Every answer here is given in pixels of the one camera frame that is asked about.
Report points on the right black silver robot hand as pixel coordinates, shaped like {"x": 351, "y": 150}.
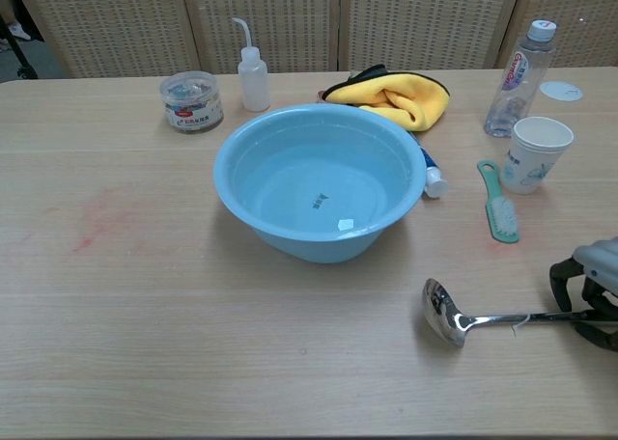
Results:
{"x": 596, "y": 266}

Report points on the clear plastic bottle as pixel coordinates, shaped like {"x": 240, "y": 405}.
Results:
{"x": 516, "y": 88}

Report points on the green scrubbing brush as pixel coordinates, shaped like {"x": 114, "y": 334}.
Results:
{"x": 502, "y": 218}

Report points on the white paper cup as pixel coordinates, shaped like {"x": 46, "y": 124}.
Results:
{"x": 528, "y": 170}

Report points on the round white plastic lid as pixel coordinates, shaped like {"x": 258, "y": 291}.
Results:
{"x": 560, "y": 91}

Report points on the blue white toothpaste tube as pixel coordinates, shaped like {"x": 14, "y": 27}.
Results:
{"x": 434, "y": 182}

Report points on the yellow and black cloth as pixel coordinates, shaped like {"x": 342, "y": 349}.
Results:
{"x": 415, "y": 100}

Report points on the light blue plastic basin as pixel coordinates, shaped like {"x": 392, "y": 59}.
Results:
{"x": 314, "y": 203}

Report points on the white squeeze bottle with spout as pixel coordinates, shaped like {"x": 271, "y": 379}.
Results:
{"x": 254, "y": 83}

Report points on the woven rattan folding screen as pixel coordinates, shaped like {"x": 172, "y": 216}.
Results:
{"x": 289, "y": 20}

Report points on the clear jar of binder clips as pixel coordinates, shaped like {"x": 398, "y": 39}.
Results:
{"x": 193, "y": 102}

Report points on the black tripod stand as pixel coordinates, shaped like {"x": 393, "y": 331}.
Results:
{"x": 21, "y": 63}

